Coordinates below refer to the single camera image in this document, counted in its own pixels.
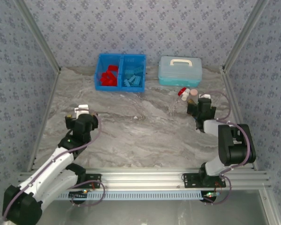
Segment blue two-compartment plastic bin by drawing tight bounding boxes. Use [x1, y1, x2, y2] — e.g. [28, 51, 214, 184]
[95, 53, 147, 92]

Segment black controller board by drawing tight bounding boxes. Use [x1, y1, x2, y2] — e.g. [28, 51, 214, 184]
[202, 191, 220, 203]
[68, 189, 89, 203]

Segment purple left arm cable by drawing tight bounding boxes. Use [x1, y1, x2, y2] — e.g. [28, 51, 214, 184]
[2, 106, 106, 221]

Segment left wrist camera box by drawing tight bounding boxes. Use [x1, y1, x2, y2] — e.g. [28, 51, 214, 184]
[74, 105, 90, 117]

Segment white valve with red handle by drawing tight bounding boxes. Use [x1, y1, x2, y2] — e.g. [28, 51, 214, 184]
[177, 87, 191, 101]

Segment aluminium table side rail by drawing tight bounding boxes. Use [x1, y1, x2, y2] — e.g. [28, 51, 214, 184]
[221, 67, 259, 171]
[26, 67, 61, 172]

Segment translucent blue case with handle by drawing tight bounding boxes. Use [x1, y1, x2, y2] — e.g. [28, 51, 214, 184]
[158, 55, 203, 87]

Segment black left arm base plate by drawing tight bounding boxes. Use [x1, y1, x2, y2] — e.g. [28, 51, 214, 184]
[84, 173, 102, 189]

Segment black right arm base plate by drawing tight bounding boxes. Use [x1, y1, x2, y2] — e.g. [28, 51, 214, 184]
[183, 172, 227, 189]

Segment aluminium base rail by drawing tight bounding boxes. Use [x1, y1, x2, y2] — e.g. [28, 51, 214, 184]
[16, 167, 271, 190]

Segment aluminium frame post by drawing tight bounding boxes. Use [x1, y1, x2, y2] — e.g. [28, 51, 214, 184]
[222, 0, 270, 72]
[14, 0, 62, 74]

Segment slotted light blue cable duct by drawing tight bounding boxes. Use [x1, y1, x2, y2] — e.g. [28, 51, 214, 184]
[53, 190, 204, 202]

